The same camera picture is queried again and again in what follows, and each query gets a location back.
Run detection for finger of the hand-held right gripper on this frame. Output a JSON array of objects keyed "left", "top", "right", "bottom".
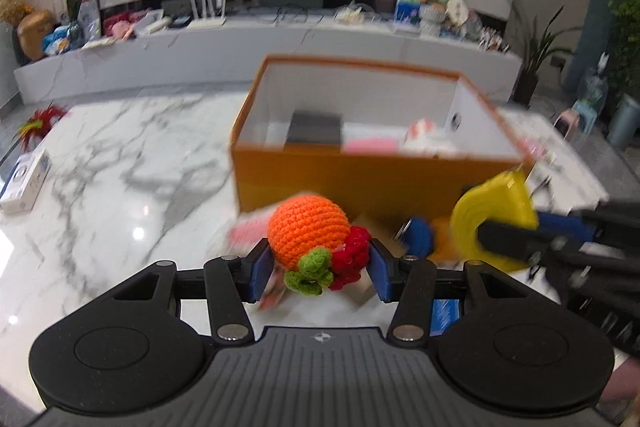
[
  {"left": 479, "top": 219, "right": 556, "bottom": 260},
  {"left": 536, "top": 207, "right": 606, "bottom": 245}
]

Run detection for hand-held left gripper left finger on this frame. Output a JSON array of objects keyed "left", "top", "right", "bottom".
[{"left": 105, "top": 239, "right": 275, "bottom": 344}]

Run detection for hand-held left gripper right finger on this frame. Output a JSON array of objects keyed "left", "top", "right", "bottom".
[{"left": 368, "top": 239, "right": 538, "bottom": 342}]

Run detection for orange crochet fruit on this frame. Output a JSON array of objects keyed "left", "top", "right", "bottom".
[{"left": 267, "top": 194, "right": 373, "bottom": 297}]

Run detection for orange cardboard box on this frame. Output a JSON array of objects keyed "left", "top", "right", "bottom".
[{"left": 230, "top": 54, "right": 536, "bottom": 220}]

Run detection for white plush toy striped hat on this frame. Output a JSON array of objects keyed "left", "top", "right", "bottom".
[{"left": 402, "top": 119, "right": 458, "bottom": 158}]

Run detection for pink notebook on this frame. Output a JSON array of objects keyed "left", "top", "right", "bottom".
[{"left": 342, "top": 122, "right": 408, "bottom": 155}]

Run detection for black box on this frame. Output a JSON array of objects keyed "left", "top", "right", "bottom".
[{"left": 285, "top": 111, "right": 343, "bottom": 152}]

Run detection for dark illustrated card box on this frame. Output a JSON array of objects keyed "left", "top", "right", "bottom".
[{"left": 257, "top": 264, "right": 288, "bottom": 312}]

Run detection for floral paper packet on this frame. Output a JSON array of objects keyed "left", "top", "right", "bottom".
[{"left": 227, "top": 217, "right": 271, "bottom": 253}]

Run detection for metal nail clipper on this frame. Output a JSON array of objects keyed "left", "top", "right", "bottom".
[{"left": 525, "top": 174, "right": 553, "bottom": 202}]

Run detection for brown bear plush blue outfit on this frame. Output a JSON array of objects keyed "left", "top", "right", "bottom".
[{"left": 397, "top": 216, "right": 456, "bottom": 265}]

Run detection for pink card packet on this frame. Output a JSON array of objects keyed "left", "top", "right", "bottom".
[{"left": 520, "top": 137, "right": 557, "bottom": 168}]

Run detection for green stool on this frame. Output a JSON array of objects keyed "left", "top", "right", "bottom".
[{"left": 572, "top": 99, "right": 608, "bottom": 135}]

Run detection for pink cloth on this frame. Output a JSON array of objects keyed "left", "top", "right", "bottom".
[{"left": 595, "top": 357, "right": 640, "bottom": 427}]

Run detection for grey trash bin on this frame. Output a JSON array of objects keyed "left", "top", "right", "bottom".
[{"left": 606, "top": 94, "right": 640, "bottom": 148}]

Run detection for clear water bottle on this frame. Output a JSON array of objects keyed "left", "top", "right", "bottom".
[{"left": 580, "top": 52, "right": 611, "bottom": 108}]

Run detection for tall potted plant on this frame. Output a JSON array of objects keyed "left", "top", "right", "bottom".
[{"left": 510, "top": 2, "right": 583, "bottom": 108}]

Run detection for white marble media console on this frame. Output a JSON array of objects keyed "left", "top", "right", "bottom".
[{"left": 12, "top": 14, "right": 523, "bottom": 102}]

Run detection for white flat box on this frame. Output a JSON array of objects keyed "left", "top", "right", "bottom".
[{"left": 0, "top": 148, "right": 52, "bottom": 214}]

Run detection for green blue painting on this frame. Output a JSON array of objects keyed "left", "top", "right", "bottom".
[{"left": 395, "top": 0, "right": 466, "bottom": 28}]

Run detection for white router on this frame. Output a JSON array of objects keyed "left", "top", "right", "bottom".
[{"left": 189, "top": 0, "right": 228, "bottom": 29}]

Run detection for red feather toy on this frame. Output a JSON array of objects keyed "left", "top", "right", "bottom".
[{"left": 17, "top": 103, "right": 71, "bottom": 152}]

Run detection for pink fabric item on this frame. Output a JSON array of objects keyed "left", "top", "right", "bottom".
[{"left": 102, "top": 12, "right": 136, "bottom": 40}]

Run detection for blue snack bag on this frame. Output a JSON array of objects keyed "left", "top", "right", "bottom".
[{"left": 42, "top": 26, "right": 83, "bottom": 55}]

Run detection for golden vase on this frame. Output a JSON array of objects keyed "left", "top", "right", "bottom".
[{"left": 16, "top": 9, "right": 55, "bottom": 60}]

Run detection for dried flower bunch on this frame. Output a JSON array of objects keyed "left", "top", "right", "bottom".
[{"left": 0, "top": 0, "right": 33, "bottom": 25}]

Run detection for black cables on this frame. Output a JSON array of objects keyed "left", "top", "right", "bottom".
[{"left": 272, "top": 6, "right": 331, "bottom": 25}]

